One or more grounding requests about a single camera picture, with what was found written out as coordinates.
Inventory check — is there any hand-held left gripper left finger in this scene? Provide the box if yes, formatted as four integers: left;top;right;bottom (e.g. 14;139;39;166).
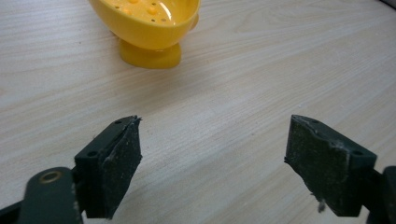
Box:
74;115;144;220

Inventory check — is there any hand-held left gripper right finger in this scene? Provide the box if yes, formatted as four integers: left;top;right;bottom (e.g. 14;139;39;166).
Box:
283;114;378;217

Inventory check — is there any yellow plastic strainer bowl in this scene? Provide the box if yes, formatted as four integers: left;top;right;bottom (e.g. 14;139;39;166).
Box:
88;0;202;70

